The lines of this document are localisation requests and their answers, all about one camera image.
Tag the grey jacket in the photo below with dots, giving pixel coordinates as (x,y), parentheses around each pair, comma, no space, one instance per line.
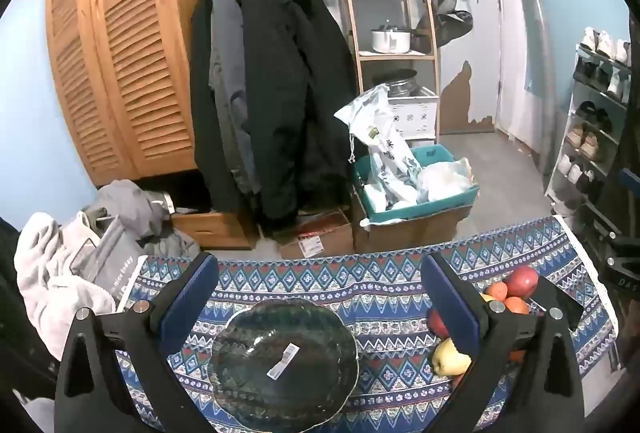
(227,63)

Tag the group of shoes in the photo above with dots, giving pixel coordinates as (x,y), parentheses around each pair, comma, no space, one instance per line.
(597,44)

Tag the dark hanging bag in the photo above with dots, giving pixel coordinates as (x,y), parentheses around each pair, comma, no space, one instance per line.
(450,25)

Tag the yellow pear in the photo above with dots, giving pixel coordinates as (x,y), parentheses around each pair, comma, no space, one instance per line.
(450,358)

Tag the small red apple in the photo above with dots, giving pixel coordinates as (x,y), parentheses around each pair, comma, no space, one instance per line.
(437,325)

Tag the dark jacket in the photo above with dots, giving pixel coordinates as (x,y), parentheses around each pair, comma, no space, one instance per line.
(200,113)

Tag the white shoe rack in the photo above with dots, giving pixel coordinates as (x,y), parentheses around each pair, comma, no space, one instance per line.
(555,173)

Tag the steel pot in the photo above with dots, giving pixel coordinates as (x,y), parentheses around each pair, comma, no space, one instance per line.
(400,85)

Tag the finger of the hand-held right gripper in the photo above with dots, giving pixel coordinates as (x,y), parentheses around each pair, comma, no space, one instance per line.
(629,181)
(550,290)

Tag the wooden shelf rack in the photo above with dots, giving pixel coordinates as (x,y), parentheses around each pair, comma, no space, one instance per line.
(350,13)

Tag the black hooded coat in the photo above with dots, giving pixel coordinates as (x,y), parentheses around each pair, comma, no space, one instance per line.
(285,88)

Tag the wooden louvered wardrobe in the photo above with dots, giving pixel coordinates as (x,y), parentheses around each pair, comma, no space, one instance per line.
(125,63)

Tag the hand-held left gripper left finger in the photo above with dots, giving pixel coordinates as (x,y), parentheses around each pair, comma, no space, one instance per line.
(192,298)

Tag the white door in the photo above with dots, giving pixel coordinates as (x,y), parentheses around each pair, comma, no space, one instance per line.
(515,38)

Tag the dark glass plate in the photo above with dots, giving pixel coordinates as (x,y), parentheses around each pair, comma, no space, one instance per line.
(280,333)

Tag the white patterned bin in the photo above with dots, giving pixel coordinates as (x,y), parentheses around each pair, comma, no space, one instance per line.
(415,115)

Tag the grey laundry bag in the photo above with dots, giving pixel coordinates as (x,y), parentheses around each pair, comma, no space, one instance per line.
(110,258)

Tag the large cardboard box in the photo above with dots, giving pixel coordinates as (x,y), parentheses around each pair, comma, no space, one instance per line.
(410,233)

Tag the large red apple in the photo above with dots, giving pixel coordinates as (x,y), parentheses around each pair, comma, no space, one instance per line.
(520,280)

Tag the teal plastic crate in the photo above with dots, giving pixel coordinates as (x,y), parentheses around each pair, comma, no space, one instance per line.
(425,206)

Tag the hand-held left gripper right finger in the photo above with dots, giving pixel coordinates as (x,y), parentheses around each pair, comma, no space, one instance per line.
(450,298)

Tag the clear plastic bag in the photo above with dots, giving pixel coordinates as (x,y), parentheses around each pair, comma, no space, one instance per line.
(445,180)

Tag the white cooking pot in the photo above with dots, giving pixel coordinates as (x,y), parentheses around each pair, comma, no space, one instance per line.
(390,42)

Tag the blue patterned tablecloth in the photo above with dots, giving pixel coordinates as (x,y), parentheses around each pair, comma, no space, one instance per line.
(380,283)

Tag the white fleece blanket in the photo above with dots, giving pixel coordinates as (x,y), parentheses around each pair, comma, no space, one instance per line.
(45,263)

